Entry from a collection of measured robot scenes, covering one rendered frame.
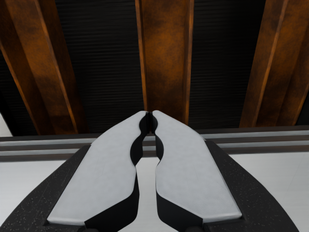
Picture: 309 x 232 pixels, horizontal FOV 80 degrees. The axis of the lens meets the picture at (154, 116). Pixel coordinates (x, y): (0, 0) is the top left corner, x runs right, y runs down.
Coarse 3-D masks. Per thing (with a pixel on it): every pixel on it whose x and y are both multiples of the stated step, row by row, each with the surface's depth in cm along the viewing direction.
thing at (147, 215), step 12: (144, 168) 23; (144, 180) 24; (144, 192) 26; (144, 204) 27; (156, 204) 27; (144, 216) 28; (156, 216) 28; (132, 228) 30; (144, 228) 30; (156, 228) 30; (168, 228) 30
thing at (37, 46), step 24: (0, 0) 28; (24, 0) 29; (48, 0) 27; (0, 24) 28; (24, 24) 30; (48, 24) 27; (0, 48) 28; (24, 48) 32; (48, 48) 32; (24, 72) 32; (48, 72) 34; (72, 72) 34; (24, 96) 32; (48, 96) 37; (72, 96) 34; (48, 120) 39; (72, 120) 34
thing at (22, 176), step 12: (0, 168) 23; (12, 168) 23; (24, 168) 23; (36, 168) 23; (0, 180) 24; (12, 180) 24; (24, 180) 24; (36, 180) 24; (0, 192) 26; (12, 192) 26; (24, 192) 26; (12, 204) 27
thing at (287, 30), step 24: (288, 0) 29; (264, 24) 30; (288, 24) 30; (264, 48) 30; (288, 48) 32; (264, 72) 30; (288, 72) 34; (264, 96) 37; (288, 96) 35; (240, 120) 40; (264, 120) 39; (288, 120) 36
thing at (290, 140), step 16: (224, 128) 24; (240, 128) 24; (256, 128) 24; (272, 128) 24; (288, 128) 24; (304, 128) 23; (0, 144) 24; (16, 144) 24; (32, 144) 24; (48, 144) 24; (64, 144) 24; (80, 144) 24; (144, 144) 23; (224, 144) 23; (240, 144) 23; (256, 144) 23; (272, 144) 23; (288, 144) 23; (304, 144) 23; (0, 160) 23; (16, 160) 23; (32, 160) 23
